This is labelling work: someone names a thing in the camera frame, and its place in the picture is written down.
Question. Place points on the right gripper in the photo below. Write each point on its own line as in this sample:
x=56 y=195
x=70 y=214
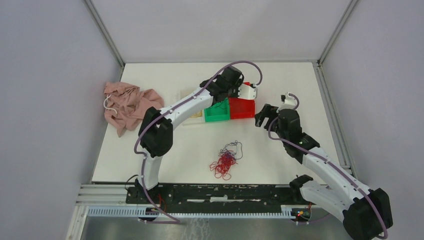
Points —
x=269 y=111

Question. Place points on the green plastic bin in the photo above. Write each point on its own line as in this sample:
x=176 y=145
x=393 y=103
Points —
x=218 y=112

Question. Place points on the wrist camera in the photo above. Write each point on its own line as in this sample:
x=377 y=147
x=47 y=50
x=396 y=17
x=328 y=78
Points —
x=247 y=92
x=289 y=101

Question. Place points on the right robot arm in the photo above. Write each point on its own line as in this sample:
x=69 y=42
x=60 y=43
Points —
x=364 y=212

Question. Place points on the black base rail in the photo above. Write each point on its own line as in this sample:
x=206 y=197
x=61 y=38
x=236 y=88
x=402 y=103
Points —
x=196 y=198

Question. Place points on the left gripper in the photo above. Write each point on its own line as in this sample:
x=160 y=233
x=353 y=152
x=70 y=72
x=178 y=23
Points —
x=238 y=83

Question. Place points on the red plastic bin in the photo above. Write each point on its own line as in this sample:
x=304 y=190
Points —
x=241 y=108

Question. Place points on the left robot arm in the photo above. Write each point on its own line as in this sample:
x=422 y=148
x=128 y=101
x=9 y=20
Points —
x=156 y=133

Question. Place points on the clear plastic bin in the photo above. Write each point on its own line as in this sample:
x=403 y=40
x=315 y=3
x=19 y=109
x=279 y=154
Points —
x=198 y=117

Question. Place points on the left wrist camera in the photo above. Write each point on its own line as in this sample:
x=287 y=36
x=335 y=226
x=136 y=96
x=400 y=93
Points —
x=247 y=92

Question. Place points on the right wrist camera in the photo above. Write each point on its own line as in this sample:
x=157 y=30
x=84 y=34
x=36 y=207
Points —
x=289 y=101

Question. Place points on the pink cloth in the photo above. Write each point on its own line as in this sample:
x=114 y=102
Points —
x=125 y=105

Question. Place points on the white comb cable duct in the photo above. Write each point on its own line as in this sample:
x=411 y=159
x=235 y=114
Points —
x=146 y=212

